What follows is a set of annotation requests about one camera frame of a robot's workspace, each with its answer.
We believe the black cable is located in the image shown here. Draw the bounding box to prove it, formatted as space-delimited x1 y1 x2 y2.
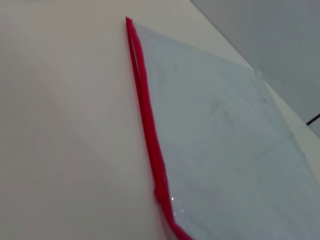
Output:
305 112 320 126

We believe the transparent document bag red zipper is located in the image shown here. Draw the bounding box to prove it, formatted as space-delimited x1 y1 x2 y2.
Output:
124 16 320 240

